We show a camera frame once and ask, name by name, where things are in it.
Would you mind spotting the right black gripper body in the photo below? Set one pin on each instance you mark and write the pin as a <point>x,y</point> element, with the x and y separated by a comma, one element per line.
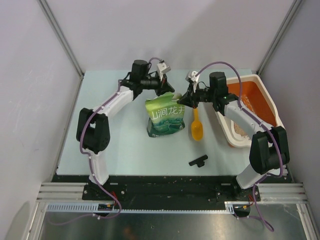
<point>201,95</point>

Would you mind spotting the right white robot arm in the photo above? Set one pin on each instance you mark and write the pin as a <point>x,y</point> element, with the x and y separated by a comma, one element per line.
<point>269,148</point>

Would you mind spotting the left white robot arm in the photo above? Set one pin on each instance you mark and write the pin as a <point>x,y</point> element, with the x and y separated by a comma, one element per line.
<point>93,130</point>

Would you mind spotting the black bag clip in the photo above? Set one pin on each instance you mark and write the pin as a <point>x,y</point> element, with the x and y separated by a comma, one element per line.
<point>199,162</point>

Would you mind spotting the white slotted cable duct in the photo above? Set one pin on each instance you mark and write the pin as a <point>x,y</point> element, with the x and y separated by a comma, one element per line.
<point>76,207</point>

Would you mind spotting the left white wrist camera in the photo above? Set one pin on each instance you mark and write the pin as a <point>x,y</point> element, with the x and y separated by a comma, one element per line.
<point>162,69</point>

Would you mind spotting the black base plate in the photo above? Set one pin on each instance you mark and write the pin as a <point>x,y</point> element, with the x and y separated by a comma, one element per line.
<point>124,187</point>

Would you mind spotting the orange plastic scoop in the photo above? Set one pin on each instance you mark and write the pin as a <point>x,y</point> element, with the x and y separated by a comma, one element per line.
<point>196,126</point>

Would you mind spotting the green litter bag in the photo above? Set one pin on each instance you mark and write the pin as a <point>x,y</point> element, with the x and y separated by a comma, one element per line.
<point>166,115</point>

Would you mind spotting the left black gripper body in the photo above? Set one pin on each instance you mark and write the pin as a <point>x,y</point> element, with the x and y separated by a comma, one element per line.
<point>155,84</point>

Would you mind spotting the white orange litter box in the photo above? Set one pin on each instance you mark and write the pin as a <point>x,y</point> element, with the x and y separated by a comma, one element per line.
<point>257,99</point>

